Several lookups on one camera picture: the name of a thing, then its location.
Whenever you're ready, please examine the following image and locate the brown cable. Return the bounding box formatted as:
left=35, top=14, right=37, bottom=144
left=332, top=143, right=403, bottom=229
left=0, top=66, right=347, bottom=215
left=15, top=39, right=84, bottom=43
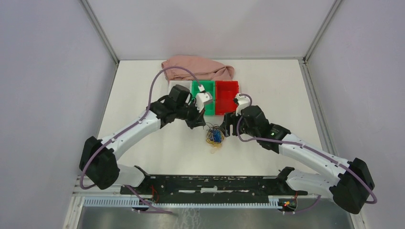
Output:
left=204, top=124, right=226, bottom=146

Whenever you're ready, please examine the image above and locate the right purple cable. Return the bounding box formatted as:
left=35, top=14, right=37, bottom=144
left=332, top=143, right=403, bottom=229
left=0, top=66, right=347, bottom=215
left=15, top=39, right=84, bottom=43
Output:
left=235, top=93, right=378, bottom=215

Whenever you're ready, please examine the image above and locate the yellow cable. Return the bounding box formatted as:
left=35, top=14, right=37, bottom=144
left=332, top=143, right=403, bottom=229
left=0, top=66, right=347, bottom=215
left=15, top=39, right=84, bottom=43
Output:
left=206, top=133, right=226, bottom=155

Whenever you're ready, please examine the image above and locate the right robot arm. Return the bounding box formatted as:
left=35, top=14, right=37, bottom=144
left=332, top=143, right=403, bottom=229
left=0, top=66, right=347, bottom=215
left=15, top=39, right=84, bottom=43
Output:
left=220, top=105, right=377, bottom=214

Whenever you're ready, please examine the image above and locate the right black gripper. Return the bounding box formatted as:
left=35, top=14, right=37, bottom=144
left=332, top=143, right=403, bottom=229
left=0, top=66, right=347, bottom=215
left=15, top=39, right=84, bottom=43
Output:
left=218, top=110, right=259, bottom=139

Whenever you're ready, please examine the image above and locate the white slotted cable duct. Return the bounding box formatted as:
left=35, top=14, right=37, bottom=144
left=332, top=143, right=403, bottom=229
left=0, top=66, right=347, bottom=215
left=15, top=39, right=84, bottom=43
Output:
left=83, top=197, right=286, bottom=209

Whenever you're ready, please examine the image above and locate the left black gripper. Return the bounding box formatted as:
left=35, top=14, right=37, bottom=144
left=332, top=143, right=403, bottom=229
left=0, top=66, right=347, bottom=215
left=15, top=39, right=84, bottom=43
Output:
left=176, top=99, right=206, bottom=130

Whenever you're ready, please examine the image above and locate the clear plastic bin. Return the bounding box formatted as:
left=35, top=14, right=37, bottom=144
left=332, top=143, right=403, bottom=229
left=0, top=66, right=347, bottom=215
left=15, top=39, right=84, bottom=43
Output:
left=167, top=81, right=192, bottom=94

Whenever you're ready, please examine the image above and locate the pink cloth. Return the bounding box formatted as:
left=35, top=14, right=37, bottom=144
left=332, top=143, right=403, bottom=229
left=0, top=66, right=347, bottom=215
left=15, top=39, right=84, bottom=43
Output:
left=161, top=55, right=235, bottom=81

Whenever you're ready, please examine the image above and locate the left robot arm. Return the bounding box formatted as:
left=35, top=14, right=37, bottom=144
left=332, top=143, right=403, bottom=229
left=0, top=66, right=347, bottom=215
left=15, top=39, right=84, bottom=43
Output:
left=79, top=85, right=213, bottom=194

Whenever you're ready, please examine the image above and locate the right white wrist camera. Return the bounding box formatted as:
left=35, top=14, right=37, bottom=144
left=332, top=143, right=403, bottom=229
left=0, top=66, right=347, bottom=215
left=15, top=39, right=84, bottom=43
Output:
left=234, top=93, right=252, bottom=116

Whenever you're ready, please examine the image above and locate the green plastic bin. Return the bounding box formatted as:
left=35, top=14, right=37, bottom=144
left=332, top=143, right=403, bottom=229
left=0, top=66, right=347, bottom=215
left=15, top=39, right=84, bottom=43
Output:
left=191, top=81, right=215, bottom=116

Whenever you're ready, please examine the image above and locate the red plastic bin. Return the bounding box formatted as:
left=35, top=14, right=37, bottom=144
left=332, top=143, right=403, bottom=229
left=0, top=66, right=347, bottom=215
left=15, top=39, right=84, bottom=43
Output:
left=215, top=81, right=239, bottom=115

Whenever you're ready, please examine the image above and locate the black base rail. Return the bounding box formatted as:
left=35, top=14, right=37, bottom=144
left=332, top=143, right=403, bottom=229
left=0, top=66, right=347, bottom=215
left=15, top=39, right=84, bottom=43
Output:
left=134, top=175, right=308, bottom=204

